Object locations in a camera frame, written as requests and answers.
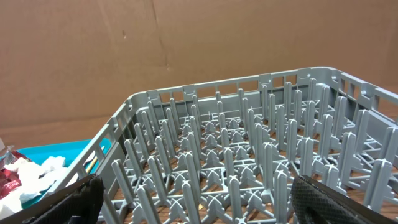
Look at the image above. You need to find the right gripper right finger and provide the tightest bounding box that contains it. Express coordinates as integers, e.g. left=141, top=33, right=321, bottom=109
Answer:
left=291, top=175, right=397, bottom=224

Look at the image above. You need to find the grey dishwasher rack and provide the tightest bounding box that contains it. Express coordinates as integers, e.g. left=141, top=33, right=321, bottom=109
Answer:
left=48, top=67, right=397, bottom=223

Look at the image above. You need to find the white plastic fork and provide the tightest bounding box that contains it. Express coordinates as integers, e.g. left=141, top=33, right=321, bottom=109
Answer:
left=82, top=149, right=101, bottom=169

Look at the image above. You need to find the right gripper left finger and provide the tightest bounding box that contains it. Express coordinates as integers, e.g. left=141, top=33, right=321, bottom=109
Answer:
left=1, top=174, right=104, bottom=224

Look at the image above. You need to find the wooden chopstick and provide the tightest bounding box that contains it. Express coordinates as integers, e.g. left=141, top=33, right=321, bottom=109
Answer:
left=85, top=156, right=98, bottom=174

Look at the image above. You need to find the teal serving tray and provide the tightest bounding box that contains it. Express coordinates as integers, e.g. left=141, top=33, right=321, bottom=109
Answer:
left=18, top=138, right=111, bottom=208

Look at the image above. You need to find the silver red snack wrapper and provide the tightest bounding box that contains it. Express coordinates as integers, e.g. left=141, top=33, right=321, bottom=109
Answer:
left=1, top=146, right=31, bottom=199

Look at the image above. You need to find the crumpled white tissue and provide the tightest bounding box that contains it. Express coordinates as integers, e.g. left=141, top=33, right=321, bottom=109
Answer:
left=1, top=156, right=67, bottom=219

